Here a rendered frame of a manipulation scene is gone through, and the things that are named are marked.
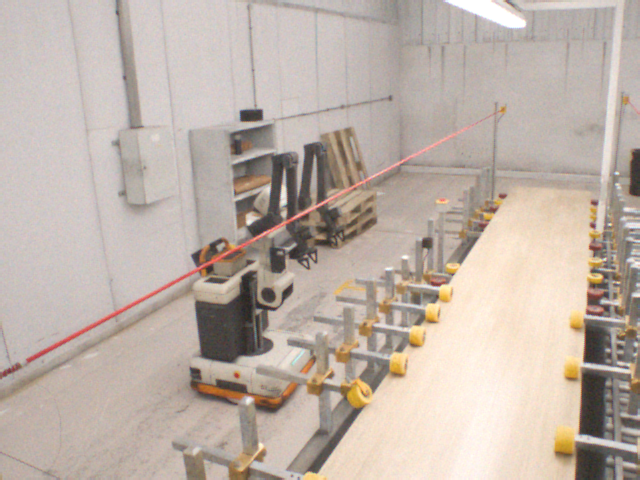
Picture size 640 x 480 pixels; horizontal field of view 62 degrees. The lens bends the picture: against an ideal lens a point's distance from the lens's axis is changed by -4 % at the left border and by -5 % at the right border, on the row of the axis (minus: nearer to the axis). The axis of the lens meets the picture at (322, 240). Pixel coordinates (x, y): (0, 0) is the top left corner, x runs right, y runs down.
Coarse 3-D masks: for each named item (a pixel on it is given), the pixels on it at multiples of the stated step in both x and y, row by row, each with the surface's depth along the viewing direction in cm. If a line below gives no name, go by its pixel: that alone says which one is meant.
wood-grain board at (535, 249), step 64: (512, 192) 506; (576, 192) 498; (512, 256) 340; (576, 256) 335; (448, 320) 259; (512, 320) 256; (384, 384) 209; (448, 384) 207; (512, 384) 205; (576, 384) 202; (384, 448) 173; (448, 448) 172; (512, 448) 170; (576, 448) 168
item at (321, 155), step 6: (318, 144) 331; (318, 150) 332; (324, 150) 340; (318, 156) 335; (324, 156) 335; (318, 162) 337; (324, 162) 337; (318, 168) 338; (324, 168) 338; (318, 174) 339; (324, 174) 339; (318, 180) 340; (324, 180) 340; (318, 186) 342; (324, 186) 341; (318, 192) 343; (324, 192) 342; (318, 198) 343; (324, 198) 342; (324, 204) 343; (324, 210) 344
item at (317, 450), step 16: (464, 256) 414; (416, 320) 307; (384, 352) 273; (400, 352) 283; (368, 368) 256; (384, 368) 262; (368, 384) 246; (336, 416) 224; (352, 416) 229; (320, 432) 213; (336, 432) 215; (304, 448) 205; (320, 448) 205; (304, 464) 197; (320, 464) 203
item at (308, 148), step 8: (304, 144) 336; (312, 144) 334; (304, 152) 339; (312, 152) 337; (304, 160) 340; (312, 160) 340; (304, 168) 342; (304, 176) 343; (304, 184) 345; (304, 192) 346; (304, 200) 346; (304, 208) 347
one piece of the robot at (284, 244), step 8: (288, 232) 346; (280, 240) 336; (288, 240) 343; (272, 248) 329; (280, 248) 327; (288, 248) 327; (296, 248) 353; (272, 256) 331; (280, 256) 329; (296, 256) 354; (272, 264) 332; (280, 264) 330; (272, 272) 334; (280, 272) 332
